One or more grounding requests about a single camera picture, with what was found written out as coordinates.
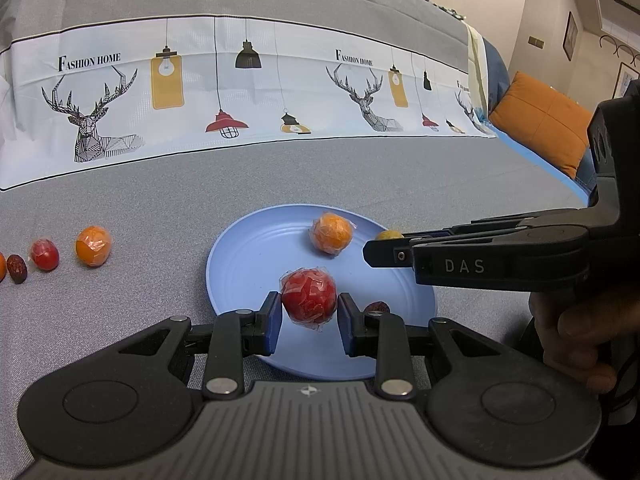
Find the blue cushion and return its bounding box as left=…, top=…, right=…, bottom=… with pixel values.
left=481, top=37, right=512, bottom=113

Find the orange pillow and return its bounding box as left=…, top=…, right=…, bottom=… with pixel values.
left=489, top=71, right=594, bottom=181

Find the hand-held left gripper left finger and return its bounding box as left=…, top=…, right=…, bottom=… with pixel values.
left=117, top=291, right=284, bottom=402

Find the blue plate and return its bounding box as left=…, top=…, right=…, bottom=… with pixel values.
left=206, top=203, right=438, bottom=381

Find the framed wall picture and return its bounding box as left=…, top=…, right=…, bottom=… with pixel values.
left=612, top=62, right=640, bottom=101
left=563, top=11, right=579, bottom=64

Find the plastic-wrapped red tomato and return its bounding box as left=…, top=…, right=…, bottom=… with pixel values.
left=279, top=266, right=338, bottom=332
left=29, top=238, right=61, bottom=272

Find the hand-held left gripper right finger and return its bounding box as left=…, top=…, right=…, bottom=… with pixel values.
left=338, top=292, right=502, bottom=402

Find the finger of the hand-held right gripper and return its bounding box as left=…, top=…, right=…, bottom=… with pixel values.
left=402, top=214, right=532, bottom=238
left=363, top=236, right=417, bottom=272

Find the light blue bedsheet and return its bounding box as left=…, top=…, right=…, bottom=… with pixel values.
left=492, top=127, right=593, bottom=207

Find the person's right hand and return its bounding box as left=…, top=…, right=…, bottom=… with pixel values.
left=529, top=287, right=637, bottom=395

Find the plastic-wrapped orange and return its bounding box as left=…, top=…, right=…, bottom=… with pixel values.
left=75, top=225, right=114, bottom=268
left=308, top=211, right=355, bottom=256

